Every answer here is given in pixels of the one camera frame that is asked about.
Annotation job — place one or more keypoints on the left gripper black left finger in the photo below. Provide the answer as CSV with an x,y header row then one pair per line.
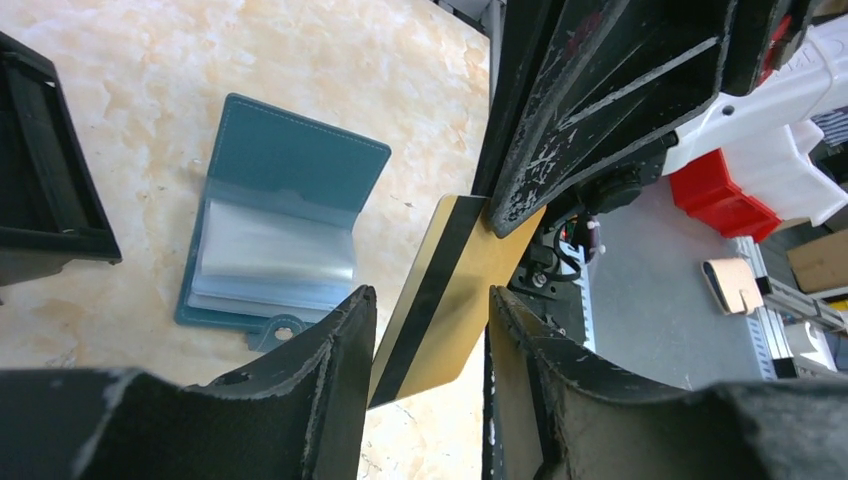
x,y
296,412

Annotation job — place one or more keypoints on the black card box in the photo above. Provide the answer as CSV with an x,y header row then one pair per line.
x,y
51,213

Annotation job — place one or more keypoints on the blue card holder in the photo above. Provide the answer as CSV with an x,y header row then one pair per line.
x,y
272,248

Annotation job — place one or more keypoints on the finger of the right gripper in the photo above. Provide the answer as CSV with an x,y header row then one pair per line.
x,y
526,33
615,76

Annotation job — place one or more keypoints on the aluminium frame rail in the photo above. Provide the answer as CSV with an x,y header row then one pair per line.
x,y
652,311

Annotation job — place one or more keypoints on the gold card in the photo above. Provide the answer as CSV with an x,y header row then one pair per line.
x,y
442,309

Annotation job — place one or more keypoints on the cardboard box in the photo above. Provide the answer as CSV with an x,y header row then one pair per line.
x,y
821,264

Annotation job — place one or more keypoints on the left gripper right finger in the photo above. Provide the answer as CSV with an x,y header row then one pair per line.
x,y
560,411

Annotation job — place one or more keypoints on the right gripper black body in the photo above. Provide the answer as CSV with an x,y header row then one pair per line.
x,y
763,37

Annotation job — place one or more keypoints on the red plastic bin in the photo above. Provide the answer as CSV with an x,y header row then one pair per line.
x,y
705,191

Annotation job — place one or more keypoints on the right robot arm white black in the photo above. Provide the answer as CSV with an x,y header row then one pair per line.
x,y
813,82

